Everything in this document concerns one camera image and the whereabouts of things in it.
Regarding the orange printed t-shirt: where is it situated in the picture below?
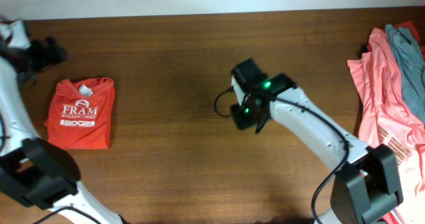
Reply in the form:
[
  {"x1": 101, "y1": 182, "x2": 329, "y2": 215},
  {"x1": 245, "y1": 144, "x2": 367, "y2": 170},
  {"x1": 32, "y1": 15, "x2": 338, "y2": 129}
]
[{"x1": 44, "y1": 77, "x2": 115, "y2": 150}]

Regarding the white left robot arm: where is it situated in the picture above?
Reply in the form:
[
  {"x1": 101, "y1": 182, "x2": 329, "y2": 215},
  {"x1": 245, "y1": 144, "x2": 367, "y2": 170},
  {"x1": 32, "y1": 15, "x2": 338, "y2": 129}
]
[{"x1": 1, "y1": 18, "x2": 125, "y2": 223}]

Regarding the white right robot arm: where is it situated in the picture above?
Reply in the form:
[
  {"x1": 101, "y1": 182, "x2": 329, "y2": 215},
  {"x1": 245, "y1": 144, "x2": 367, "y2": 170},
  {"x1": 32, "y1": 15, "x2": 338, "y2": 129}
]
[{"x1": 230, "y1": 59, "x2": 404, "y2": 224}]

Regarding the pink t-shirt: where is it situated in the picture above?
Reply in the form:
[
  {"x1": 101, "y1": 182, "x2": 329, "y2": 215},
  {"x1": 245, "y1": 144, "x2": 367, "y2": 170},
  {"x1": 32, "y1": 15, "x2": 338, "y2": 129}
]
[{"x1": 347, "y1": 28, "x2": 424, "y2": 223}]

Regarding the grey t-shirt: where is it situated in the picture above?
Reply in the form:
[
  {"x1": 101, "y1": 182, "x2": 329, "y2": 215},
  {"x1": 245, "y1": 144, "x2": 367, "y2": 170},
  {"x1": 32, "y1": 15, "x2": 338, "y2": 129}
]
[{"x1": 385, "y1": 24, "x2": 424, "y2": 123}]

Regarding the red garment in pile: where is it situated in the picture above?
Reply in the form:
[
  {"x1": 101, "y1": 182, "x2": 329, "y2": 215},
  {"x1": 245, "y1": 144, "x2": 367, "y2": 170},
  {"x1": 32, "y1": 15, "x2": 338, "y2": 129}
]
[{"x1": 394, "y1": 21, "x2": 424, "y2": 57}]

